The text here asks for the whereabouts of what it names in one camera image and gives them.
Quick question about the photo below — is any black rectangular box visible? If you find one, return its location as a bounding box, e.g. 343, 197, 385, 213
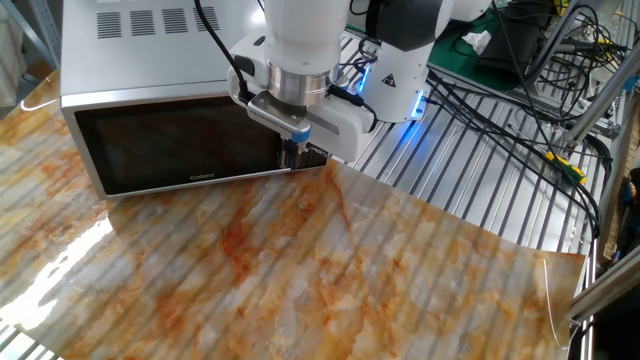
474, 3, 557, 84

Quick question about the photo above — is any black cable bundle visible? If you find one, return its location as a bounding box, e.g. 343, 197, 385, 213
424, 64, 616, 241

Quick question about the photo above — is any yellow handled screwdriver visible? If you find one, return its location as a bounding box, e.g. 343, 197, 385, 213
543, 149, 589, 185

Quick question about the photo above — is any short black camera cable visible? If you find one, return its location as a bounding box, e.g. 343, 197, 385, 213
327, 83, 379, 134

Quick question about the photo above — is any grey metal stand leg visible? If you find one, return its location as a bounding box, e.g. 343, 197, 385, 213
522, 0, 596, 97

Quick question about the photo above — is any aluminium frame beam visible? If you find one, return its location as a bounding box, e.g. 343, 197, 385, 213
569, 257, 640, 324

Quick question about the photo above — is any green desk mat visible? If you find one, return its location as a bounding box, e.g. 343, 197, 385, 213
427, 9, 531, 94

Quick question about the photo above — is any white Franka Hand gripper body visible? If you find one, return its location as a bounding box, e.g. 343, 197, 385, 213
227, 34, 377, 164

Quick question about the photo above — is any white crumpled paper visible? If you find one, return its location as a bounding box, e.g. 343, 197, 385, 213
460, 29, 494, 56

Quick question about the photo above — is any grey metal shelf frame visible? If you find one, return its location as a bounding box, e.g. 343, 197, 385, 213
0, 0, 64, 71

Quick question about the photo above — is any silver camera module blue end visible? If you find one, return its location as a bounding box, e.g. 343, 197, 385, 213
246, 89, 314, 146

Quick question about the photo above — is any long black gripper cable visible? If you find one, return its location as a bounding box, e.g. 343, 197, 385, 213
192, 0, 255, 105

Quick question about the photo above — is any slanted aluminium frame post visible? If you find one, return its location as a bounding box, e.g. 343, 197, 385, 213
563, 54, 640, 149

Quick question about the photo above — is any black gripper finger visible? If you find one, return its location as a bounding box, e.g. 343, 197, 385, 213
279, 138, 294, 170
292, 140, 309, 170

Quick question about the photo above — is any orange marble pattern mat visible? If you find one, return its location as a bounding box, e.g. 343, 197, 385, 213
0, 69, 587, 360

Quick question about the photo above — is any silver Galanz microwave oven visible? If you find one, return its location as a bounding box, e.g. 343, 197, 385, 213
58, 0, 332, 200

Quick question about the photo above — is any black glass microwave door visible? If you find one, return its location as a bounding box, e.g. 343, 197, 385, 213
62, 92, 296, 200

